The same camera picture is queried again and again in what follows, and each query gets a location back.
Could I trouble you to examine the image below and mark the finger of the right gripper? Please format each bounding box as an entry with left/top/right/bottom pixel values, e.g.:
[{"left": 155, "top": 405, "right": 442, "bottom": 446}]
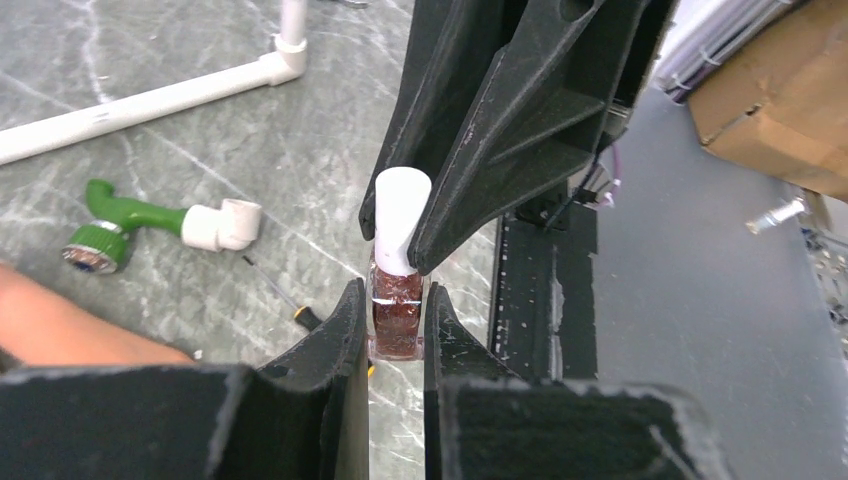
[
  {"left": 359, "top": 0, "right": 527, "bottom": 240},
  {"left": 408, "top": 1, "right": 676, "bottom": 274}
]

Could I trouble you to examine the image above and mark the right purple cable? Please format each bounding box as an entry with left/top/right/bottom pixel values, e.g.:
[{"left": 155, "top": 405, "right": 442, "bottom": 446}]
[{"left": 599, "top": 142, "right": 624, "bottom": 210}]

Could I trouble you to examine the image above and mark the nail polish bottle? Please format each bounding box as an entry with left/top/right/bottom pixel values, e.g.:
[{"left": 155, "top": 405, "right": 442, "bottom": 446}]
[{"left": 369, "top": 167, "right": 431, "bottom": 362}]

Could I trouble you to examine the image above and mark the white PVC pipe frame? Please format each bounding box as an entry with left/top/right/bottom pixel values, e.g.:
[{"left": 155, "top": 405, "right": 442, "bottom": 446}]
[{"left": 1, "top": 0, "right": 308, "bottom": 165}]

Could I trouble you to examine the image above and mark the green hose nozzle fitting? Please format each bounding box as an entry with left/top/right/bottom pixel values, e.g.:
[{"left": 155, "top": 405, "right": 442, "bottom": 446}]
[{"left": 61, "top": 179, "right": 263, "bottom": 274}]

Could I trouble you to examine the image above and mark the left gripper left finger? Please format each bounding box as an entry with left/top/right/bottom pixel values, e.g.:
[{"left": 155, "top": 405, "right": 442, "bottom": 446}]
[{"left": 1, "top": 279, "right": 369, "bottom": 479}]

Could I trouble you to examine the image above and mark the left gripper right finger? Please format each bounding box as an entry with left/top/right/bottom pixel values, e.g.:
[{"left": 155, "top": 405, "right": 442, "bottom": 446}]
[{"left": 424, "top": 284, "right": 733, "bottom": 479}]

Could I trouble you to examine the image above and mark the cardboard box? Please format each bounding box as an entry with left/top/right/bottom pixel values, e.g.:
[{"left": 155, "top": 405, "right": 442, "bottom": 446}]
[{"left": 688, "top": 1, "right": 847, "bottom": 200}]

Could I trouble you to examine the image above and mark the mannequin practice hand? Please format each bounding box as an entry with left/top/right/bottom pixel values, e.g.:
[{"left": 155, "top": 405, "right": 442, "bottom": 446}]
[{"left": 1, "top": 264, "right": 194, "bottom": 366}]

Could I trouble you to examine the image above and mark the black yellow screwdriver near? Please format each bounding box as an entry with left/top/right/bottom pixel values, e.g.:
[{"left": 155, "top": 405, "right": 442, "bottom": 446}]
[{"left": 242, "top": 255, "right": 375, "bottom": 390}]

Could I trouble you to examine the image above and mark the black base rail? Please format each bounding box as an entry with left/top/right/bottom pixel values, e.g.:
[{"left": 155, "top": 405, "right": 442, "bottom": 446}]
[{"left": 488, "top": 205, "right": 598, "bottom": 380}]

